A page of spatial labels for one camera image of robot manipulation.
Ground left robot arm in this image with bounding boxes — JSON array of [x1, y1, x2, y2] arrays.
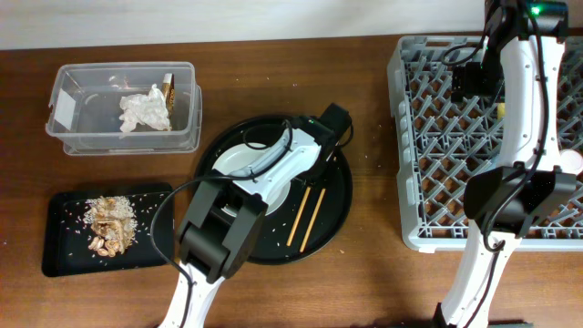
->
[[161, 104, 353, 327]]

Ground pink plastic cup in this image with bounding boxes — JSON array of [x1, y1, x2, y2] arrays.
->
[[559, 149, 583, 175]]

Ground white napkin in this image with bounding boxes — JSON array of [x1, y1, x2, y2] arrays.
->
[[119, 84, 172, 133]]

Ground gold foil wrapper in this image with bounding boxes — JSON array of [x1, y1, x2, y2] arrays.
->
[[161, 73, 175, 117]]

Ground black rectangular tray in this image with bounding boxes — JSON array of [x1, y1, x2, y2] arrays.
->
[[41, 182, 174, 277]]

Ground round black serving tray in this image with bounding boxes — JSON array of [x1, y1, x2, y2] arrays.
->
[[194, 115, 353, 265]]

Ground grey plate with food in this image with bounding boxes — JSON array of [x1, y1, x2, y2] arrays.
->
[[211, 143, 291, 216]]

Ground food scraps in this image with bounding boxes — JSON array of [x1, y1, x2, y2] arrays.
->
[[83, 196, 138, 258]]

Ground wooden chopstick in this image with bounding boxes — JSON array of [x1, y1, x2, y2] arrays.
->
[[286, 186, 312, 247], [300, 189, 327, 253]]

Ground clear plastic storage bin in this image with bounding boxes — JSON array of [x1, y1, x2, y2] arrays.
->
[[46, 61, 202, 156]]

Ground yellow small bowl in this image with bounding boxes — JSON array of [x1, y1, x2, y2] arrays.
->
[[496, 103, 506, 120]]

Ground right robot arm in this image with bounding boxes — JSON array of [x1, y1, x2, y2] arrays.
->
[[431, 1, 582, 327]]

